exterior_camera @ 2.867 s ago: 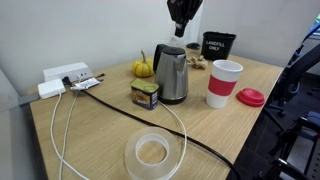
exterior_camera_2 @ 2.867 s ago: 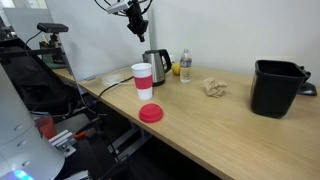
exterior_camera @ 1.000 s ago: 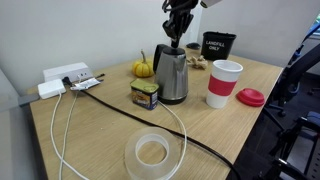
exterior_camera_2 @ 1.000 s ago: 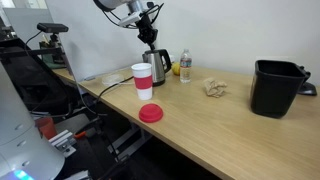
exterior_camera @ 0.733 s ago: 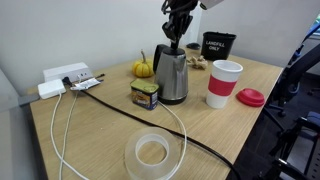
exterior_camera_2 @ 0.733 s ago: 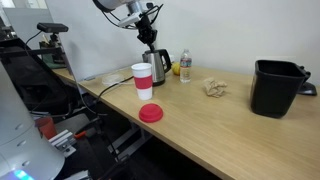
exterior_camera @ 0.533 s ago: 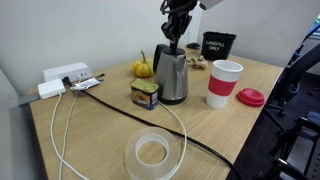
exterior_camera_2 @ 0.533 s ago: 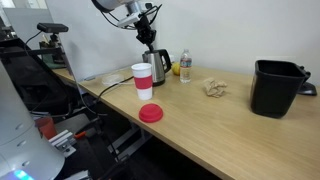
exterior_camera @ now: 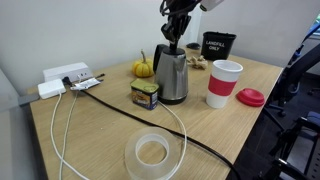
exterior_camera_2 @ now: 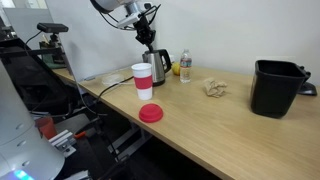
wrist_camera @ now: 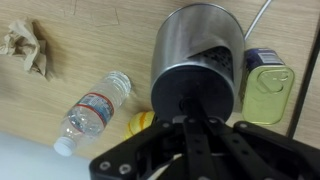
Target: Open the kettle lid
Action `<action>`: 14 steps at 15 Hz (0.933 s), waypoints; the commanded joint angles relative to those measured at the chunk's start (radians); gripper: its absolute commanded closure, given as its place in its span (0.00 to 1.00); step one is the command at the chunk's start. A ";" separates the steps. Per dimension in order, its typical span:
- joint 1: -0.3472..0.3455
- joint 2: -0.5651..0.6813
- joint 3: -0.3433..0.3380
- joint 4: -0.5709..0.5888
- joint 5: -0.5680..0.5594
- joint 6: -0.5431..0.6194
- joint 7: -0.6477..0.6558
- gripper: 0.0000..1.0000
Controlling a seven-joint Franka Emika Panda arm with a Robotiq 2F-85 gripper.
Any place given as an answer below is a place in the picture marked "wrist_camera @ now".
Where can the clear plastic water bottle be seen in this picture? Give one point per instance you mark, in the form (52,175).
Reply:
(90,113)

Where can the small yellow pumpkin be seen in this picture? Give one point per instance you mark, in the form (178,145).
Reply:
(138,121)

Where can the stainless steel electric kettle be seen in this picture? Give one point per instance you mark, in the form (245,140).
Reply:
(193,40)

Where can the black kettle lid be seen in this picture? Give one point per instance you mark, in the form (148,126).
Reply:
(170,93)

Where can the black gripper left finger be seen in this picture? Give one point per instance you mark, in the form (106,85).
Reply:
(150,146)

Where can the gold-top canned meat tin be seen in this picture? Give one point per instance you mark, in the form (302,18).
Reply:
(266,95)

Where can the crumpled brown paper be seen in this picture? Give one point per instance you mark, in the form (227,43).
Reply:
(26,46)

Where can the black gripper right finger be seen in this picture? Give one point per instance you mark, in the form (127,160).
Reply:
(266,150)

